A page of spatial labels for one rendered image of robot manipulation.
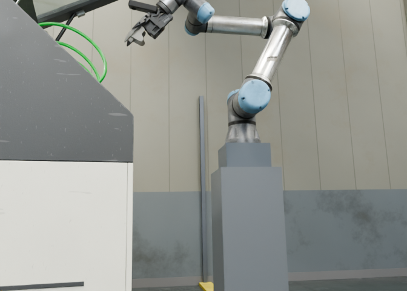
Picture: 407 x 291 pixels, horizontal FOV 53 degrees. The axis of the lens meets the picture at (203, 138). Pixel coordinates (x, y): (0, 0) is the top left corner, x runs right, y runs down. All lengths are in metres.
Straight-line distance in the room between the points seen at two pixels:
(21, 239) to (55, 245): 0.10
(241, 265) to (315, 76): 3.49
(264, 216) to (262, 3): 3.66
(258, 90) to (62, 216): 0.81
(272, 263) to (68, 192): 0.77
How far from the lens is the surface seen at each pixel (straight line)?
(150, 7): 1.69
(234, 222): 1.54
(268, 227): 1.57
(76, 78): 1.40
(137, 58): 4.45
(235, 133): 1.65
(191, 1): 1.68
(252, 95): 1.54
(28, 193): 1.33
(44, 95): 1.38
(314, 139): 4.57
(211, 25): 1.80
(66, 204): 1.32
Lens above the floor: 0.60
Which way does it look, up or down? 12 degrees up
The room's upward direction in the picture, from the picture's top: 1 degrees counter-clockwise
